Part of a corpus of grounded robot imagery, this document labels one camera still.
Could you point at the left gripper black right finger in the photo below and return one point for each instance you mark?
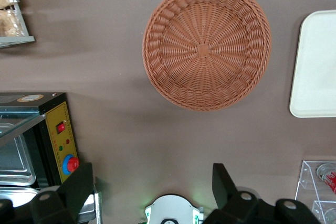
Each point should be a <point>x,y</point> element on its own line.
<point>225,190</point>

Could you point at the grey metal tray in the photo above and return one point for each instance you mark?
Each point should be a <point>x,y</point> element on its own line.
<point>15,41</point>

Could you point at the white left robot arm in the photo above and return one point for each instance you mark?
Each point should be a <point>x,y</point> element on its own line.
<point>173,208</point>

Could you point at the brown round wicker basket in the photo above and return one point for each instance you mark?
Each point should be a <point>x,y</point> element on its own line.
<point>207,51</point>

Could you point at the beige rectangular tray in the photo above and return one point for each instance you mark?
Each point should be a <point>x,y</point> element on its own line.
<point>317,72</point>

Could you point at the red cola bottle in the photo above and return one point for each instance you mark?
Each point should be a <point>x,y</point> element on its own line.
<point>328,178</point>

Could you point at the black food warmer machine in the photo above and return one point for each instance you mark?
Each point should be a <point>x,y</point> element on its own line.
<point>56,129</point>

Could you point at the clear acrylic bottle rack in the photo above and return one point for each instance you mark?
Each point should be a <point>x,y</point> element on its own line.
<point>305,179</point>

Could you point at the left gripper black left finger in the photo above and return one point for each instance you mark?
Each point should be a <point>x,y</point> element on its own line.
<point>73,190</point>

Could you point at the stainless steel pan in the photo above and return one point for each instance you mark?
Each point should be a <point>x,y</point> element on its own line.
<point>18,195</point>
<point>13,161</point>

